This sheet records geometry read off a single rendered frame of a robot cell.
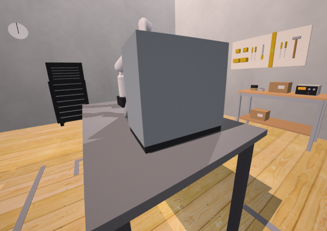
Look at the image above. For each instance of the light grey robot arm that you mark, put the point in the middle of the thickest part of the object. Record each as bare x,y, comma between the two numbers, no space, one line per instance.
143,25

